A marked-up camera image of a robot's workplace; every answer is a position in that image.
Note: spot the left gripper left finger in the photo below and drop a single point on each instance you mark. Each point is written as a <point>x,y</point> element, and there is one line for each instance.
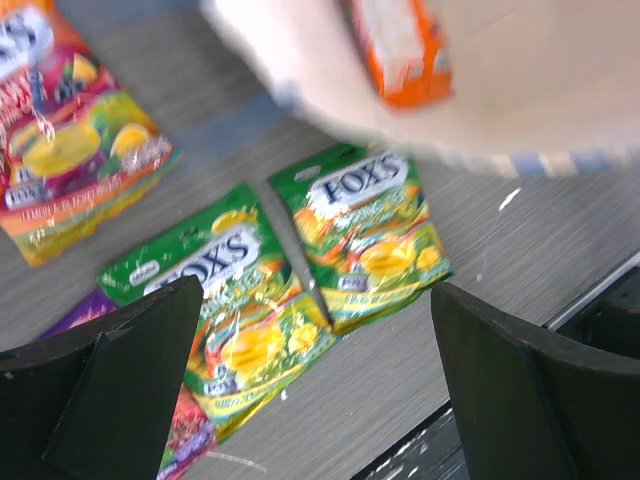
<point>37,382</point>

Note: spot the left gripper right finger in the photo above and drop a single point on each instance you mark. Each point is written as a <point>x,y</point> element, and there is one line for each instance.
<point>530,403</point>

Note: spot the pink snack packet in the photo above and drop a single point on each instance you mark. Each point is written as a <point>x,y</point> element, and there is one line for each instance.
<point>116,423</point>

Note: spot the green tea snack packet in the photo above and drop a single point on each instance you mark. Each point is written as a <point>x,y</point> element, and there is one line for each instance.
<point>258,329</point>

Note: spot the orange snack packet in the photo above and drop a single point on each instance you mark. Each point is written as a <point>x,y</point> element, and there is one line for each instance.
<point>76,148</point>

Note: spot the checkered paper bag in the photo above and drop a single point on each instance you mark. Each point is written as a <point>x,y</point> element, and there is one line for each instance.
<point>541,88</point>

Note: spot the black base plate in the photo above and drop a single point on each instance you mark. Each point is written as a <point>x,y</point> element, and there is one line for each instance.
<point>606,318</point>

